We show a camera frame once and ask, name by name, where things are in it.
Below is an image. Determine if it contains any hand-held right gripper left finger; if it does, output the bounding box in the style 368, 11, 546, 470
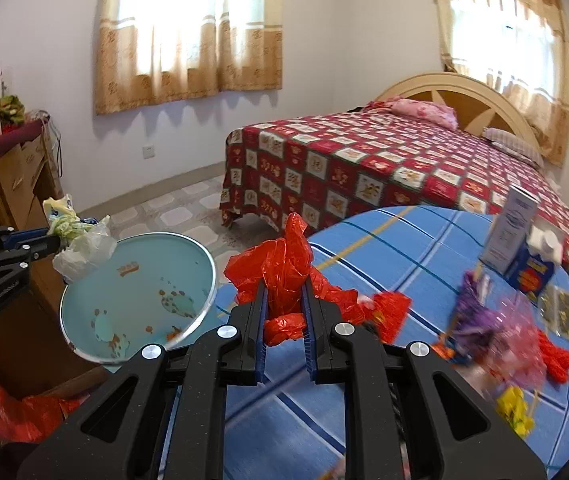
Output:
17, 280, 270, 480

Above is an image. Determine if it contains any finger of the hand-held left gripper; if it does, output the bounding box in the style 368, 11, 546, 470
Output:
0, 236, 61, 283
0, 219, 51, 260

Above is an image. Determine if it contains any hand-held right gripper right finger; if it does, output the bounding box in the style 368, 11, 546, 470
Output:
303, 277, 548, 480

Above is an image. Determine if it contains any white green plastic bag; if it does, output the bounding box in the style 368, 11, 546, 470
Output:
43, 194, 118, 281

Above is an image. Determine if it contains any red plastic bag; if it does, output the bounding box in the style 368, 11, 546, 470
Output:
223, 212, 365, 347

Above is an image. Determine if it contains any red foil wrapper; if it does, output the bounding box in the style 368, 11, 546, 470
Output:
359, 291, 413, 345

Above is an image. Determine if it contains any light blue enamel basin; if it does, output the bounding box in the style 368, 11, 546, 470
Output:
59, 232, 218, 365

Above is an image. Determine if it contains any brown cardboard box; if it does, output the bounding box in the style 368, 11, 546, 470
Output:
0, 260, 112, 401

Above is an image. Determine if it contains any wooden dresser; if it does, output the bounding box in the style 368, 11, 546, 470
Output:
0, 120, 65, 241

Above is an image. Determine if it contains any maroon cloth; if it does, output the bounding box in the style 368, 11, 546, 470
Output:
0, 112, 50, 156

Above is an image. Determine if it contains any large red bag liner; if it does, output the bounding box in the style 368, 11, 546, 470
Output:
0, 375, 90, 443

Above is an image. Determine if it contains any blue plaid cloth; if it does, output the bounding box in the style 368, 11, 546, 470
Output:
157, 205, 569, 480

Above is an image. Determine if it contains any green floral cloth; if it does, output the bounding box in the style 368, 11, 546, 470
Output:
0, 95, 26, 126

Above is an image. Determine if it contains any purple wrapper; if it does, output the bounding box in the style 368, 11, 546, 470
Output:
447, 270, 505, 351

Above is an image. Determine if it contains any bed with red quilt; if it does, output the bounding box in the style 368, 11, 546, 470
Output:
219, 105, 569, 321

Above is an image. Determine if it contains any wide beige patterned curtain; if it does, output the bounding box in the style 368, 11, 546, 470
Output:
93, 0, 285, 116

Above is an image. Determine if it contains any pink transparent wrapper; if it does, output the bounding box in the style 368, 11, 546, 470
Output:
495, 300, 545, 386

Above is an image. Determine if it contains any yellow wrapper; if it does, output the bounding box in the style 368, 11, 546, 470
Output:
496, 386, 536, 436

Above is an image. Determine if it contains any blue carton with white cap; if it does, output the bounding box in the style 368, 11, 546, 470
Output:
505, 225, 563, 303

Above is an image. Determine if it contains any red mesh net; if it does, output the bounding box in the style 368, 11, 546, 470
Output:
535, 332, 569, 385

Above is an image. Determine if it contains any gold patterned sachet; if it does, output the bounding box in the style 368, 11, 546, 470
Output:
539, 287, 569, 338

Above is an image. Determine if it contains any pink floral pillow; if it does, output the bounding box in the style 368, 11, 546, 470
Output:
365, 99, 458, 131

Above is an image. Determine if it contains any striped pillow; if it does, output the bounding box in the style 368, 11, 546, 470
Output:
482, 127, 545, 168

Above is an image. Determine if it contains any cream wooden headboard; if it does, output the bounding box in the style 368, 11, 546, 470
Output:
377, 72, 545, 161

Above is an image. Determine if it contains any narrow beige patterned curtain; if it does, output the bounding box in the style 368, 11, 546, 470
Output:
429, 0, 569, 168

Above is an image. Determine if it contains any white cable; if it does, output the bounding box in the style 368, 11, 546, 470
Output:
44, 115, 64, 161

